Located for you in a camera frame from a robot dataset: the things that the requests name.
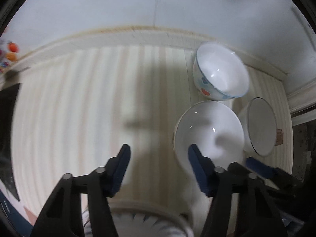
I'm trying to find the striped table mat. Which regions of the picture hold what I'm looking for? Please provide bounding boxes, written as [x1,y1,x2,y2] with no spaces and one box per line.
[11,45,293,234]

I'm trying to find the plain white bowl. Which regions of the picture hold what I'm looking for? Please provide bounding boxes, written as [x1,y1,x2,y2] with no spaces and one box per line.
[173,100,245,178]

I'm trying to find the brown mat label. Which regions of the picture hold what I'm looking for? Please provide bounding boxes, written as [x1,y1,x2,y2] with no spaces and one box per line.
[275,129,283,146]

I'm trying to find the white bowl with flower pattern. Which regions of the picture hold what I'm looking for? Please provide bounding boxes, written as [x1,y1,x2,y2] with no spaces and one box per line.
[192,42,250,101]

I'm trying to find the colourful fruit sticker sheet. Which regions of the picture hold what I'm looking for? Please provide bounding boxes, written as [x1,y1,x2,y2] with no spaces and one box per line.
[0,39,19,74]

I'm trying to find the white bowl with dark rim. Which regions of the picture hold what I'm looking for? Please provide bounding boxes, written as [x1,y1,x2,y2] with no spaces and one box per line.
[238,97,277,157]

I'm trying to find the white ribbed plate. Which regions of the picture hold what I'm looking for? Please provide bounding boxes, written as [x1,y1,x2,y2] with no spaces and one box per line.
[82,200,196,237]

